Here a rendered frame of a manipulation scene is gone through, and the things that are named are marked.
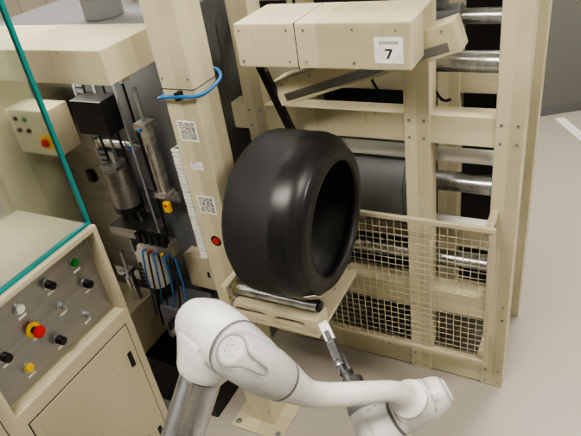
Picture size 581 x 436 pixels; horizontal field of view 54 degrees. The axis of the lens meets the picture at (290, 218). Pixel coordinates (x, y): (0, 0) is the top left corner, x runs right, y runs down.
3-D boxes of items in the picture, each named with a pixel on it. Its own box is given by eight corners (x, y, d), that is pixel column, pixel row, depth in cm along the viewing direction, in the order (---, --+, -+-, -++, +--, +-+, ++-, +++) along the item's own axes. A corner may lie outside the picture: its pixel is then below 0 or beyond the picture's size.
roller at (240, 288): (232, 294, 214) (233, 282, 213) (239, 291, 218) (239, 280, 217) (317, 314, 198) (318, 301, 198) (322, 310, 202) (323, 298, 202)
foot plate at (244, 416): (231, 425, 272) (230, 422, 271) (258, 383, 291) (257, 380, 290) (280, 443, 260) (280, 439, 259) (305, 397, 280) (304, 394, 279)
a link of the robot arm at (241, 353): (311, 364, 123) (273, 336, 133) (263, 334, 111) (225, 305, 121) (277, 417, 121) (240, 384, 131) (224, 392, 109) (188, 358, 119)
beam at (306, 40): (239, 67, 198) (230, 23, 190) (272, 44, 217) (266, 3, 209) (411, 72, 172) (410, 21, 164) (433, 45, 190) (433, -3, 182)
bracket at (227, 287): (225, 305, 215) (220, 285, 209) (273, 245, 243) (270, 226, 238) (233, 307, 213) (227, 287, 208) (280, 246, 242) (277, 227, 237)
